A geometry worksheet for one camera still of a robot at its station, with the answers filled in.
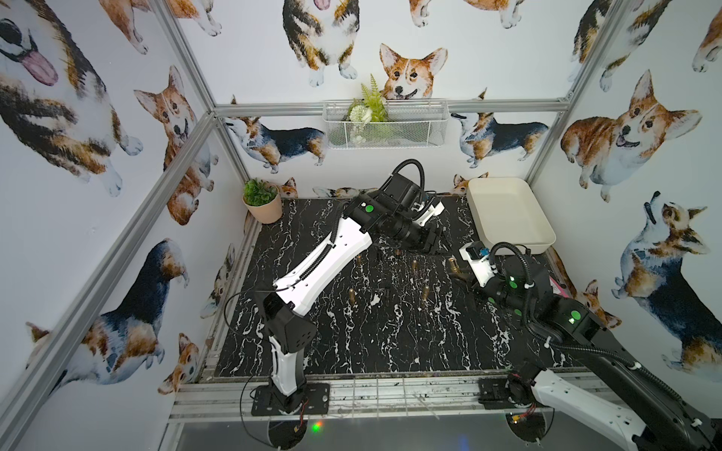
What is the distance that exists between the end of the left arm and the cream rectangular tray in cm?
49

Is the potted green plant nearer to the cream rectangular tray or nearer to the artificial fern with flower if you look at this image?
the artificial fern with flower

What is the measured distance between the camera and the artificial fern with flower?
81 cm

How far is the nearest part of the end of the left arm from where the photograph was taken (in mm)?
599

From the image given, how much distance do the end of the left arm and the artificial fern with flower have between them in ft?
1.30

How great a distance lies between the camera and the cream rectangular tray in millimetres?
1075

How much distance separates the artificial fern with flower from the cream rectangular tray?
0.52m

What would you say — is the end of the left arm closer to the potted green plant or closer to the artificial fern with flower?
the artificial fern with flower
